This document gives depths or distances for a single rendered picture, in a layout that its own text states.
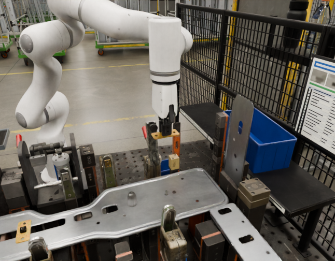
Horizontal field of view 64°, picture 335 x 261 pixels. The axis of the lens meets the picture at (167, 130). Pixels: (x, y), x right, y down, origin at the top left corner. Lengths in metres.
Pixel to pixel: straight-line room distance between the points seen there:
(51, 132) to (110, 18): 0.71
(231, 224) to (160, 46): 0.58
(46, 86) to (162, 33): 0.59
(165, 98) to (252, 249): 0.50
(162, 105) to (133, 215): 0.39
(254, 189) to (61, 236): 0.63
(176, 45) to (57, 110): 0.73
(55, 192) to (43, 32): 0.58
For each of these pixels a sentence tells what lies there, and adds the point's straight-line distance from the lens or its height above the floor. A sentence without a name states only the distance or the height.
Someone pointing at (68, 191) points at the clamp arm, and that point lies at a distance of 1.04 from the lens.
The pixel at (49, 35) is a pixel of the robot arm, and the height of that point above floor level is 1.52.
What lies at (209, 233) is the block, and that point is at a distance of 0.91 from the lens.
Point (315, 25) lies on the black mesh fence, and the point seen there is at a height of 1.54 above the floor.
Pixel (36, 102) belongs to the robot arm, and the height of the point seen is 1.25.
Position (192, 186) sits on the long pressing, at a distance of 1.03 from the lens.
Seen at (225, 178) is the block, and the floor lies 1.00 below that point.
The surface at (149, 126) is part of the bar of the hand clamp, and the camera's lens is 0.99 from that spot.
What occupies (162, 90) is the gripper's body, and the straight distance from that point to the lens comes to 0.73.
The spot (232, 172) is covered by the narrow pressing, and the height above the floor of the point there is 1.03.
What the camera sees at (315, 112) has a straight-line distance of 1.09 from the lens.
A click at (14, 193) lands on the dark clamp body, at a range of 1.08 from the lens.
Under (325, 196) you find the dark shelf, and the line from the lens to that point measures 1.08.
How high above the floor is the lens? 1.66
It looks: 29 degrees down
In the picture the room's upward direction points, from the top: straight up
